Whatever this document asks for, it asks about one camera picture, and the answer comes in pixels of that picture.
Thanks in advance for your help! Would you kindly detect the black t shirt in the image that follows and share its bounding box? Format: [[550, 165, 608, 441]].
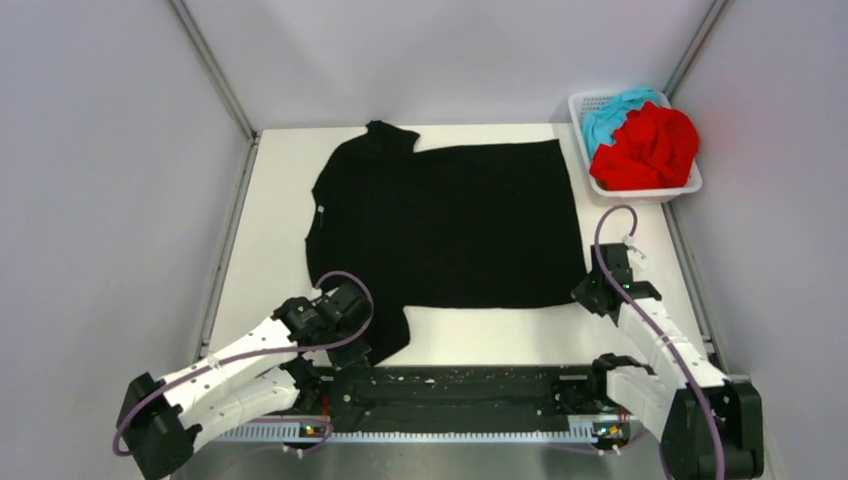
[[305, 121, 587, 364]]

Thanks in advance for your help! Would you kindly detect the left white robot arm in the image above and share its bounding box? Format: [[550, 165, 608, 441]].
[[112, 271, 374, 479]]

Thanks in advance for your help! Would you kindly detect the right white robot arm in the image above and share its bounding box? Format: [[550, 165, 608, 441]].
[[572, 243, 765, 479]]

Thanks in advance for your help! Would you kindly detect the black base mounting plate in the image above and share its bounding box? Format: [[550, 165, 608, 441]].
[[285, 366, 642, 444]]

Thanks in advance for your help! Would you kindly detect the red t shirt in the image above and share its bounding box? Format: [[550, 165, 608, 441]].
[[589, 101, 700, 191]]

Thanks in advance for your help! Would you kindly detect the blue t shirt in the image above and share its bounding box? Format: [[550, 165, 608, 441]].
[[579, 87, 666, 160]]

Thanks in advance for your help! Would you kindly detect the white plastic basket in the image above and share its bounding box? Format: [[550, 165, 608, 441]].
[[567, 89, 703, 203]]

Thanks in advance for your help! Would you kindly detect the white slotted cable duct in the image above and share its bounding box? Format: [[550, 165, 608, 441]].
[[215, 415, 618, 444]]

